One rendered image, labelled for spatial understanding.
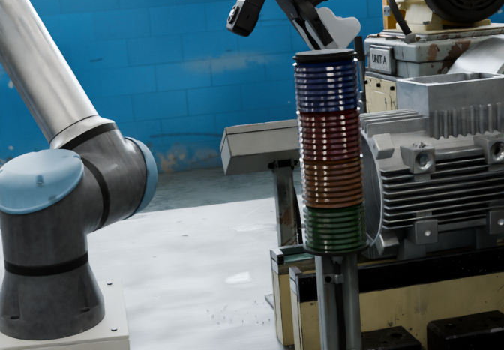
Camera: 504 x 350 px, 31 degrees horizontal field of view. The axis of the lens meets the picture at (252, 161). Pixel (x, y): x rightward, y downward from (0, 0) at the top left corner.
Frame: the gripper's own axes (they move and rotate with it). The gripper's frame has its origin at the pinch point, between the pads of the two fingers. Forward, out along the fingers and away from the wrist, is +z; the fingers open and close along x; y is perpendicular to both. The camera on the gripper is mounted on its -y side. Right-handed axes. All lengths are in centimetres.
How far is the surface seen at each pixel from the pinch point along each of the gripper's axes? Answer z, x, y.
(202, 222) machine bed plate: 27, 71, -26
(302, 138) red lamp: -5.1, -36.5, -14.6
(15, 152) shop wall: 45, 548, -100
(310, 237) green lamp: 3.2, -36.6, -19.3
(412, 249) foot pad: 22.5, -11.8, -7.0
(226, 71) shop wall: 85, 540, 57
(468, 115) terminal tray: 12.9, -10.6, 8.8
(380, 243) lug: 18.8, -12.6, -10.2
